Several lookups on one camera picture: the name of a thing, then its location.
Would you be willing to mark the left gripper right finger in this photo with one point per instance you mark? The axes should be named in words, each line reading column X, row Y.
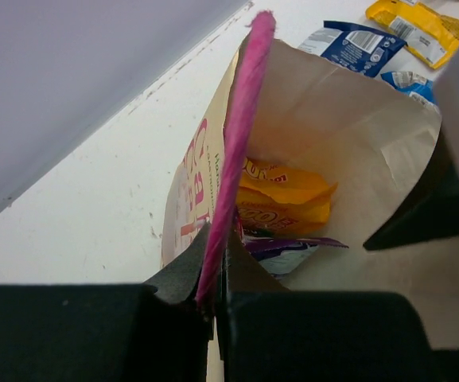
column 269, row 333

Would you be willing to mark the pink beige paper bag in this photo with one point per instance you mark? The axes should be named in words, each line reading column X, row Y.
column 280, row 105

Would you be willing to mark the purple snack packet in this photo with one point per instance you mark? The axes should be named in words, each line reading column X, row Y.
column 280, row 256

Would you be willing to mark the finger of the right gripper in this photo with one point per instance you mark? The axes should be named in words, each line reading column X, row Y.
column 431, row 209

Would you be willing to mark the yellow M&M snack packet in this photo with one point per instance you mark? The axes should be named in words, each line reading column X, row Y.
column 430, row 36

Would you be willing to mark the blue M&M snack packet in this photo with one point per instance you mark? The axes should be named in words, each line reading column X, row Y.
column 414, row 86

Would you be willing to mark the orange yellow snack packet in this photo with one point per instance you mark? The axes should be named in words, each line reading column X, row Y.
column 281, row 200

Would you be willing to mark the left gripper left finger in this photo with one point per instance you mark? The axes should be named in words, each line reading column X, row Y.
column 147, row 331

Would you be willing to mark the dark blue snack packet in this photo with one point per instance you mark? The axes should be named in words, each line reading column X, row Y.
column 356, row 47

